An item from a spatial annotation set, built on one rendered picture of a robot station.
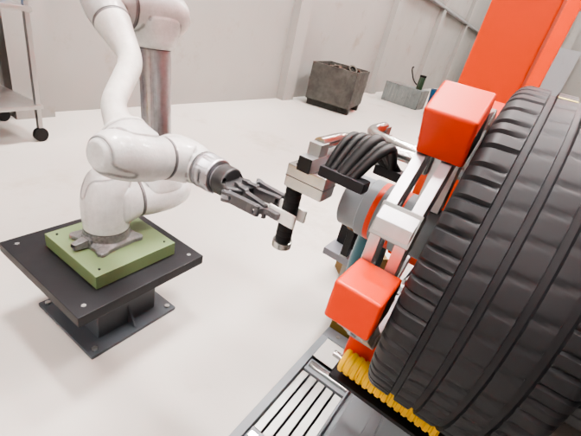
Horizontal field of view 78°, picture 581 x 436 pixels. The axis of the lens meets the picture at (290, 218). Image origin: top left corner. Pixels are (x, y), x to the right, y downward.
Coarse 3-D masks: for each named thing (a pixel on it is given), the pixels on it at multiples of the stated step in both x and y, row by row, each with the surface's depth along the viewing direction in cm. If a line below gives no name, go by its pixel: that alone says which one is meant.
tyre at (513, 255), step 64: (512, 128) 49; (576, 128) 49; (512, 192) 45; (576, 192) 43; (448, 256) 47; (512, 256) 44; (576, 256) 41; (448, 320) 47; (512, 320) 44; (576, 320) 41; (384, 384) 61; (448, 384) 50; (512, 384) 45; (576, 384) 41
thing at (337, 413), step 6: (348, 396) 121; (342, 402) 119; (348, 402) 119; (336, 408) 114; (342, 408) 117; (336, 414) 114; (330, 420) 112; (336, 420) 113; (324, 426) 108; (330, 426) 110; (324, 432) 109
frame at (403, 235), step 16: (416, 160) 57; (400, 176) 57; (416, 176) 58; (432, 176) 55; (448, 176) 57; (400, 192) 55; (432, 192) 54; (384, 208) 55; (400, 208) 54; (416, 208) 54; (384, 224) 55; (400, 224) 53; (416, 224) 53; (368, 240) 57; (384, 240) 59; (400, 240) 54; (368, 256) 58; (400, 256) 55; (400, 272) 100; (400, 288) 98; (384, 320) 86; (352, 336) 81
